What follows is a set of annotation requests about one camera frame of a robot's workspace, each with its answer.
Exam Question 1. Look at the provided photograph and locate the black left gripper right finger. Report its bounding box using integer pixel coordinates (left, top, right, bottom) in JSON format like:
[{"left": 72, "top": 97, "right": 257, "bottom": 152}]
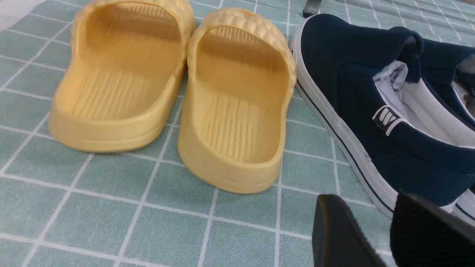
[{"left": 390, "top": 193, "right": 475, "bottom": 267}]

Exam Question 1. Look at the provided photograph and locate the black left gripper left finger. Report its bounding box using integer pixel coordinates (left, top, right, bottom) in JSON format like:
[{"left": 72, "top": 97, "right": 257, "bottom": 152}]
[{"left": 312, "top": 194, "right": 386, "bottom": 267}]

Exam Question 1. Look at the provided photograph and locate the navy canvas shoe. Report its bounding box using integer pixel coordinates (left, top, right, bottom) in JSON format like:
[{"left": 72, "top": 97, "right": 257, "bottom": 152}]
[
  {"left": 403, "top": 39, "right": 474, "bottom": 225},
  {"left": 291, "top": 14, "right": 475, "bottom": 218}
]

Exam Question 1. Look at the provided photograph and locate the metal shoe rack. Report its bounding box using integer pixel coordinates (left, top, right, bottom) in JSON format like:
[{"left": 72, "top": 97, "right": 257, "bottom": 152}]
[{"left": 302, "top": 0, "right": 322, "bottom": 18}]

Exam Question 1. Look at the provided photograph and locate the right yellow slipper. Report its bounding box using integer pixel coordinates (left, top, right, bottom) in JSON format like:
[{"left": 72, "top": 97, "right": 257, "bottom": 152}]
[{"left": 177, "top": 7, "right": 297, "bottom": 194}]

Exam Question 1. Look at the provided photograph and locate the yellow slipper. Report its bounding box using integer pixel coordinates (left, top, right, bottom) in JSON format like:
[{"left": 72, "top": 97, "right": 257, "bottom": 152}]
[
  {"left": 49, "top": 0, "right": 196, "bottom": 153},
  {"left": 177, "top": 7, "right": 297, "bottom": 194}
]

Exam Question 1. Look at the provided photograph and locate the left yellow slipper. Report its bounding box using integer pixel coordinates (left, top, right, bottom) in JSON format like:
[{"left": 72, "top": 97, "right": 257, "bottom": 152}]
[{"left": 49, "top": 0, "right": 196, "bottom": 153}]

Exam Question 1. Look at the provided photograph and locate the green checkered tablecloth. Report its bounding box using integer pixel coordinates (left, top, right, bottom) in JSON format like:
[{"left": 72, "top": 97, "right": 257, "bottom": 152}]
[{"left": 0, "top": 0, "right": 475, "bottom": 267}]

